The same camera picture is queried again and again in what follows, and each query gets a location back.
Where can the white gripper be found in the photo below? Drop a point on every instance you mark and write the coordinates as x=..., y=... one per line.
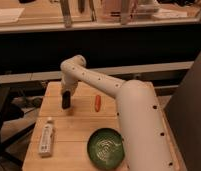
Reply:
x=68, y=85

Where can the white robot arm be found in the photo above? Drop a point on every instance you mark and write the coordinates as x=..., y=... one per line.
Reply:
x=145, y=137

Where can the green ceramic bowl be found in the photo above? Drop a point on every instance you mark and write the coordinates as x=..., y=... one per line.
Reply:
x=105, y=149

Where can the orange carrot toy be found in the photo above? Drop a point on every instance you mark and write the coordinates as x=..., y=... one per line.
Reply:
x=97, y=103

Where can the white remote control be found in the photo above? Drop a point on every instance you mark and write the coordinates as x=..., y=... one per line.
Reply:
x=45, y=148

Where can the white paper sheet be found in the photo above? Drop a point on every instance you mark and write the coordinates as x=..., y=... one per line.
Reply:
x=9, y=15

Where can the dark panel at right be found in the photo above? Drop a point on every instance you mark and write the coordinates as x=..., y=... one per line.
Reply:
x=184, y=116

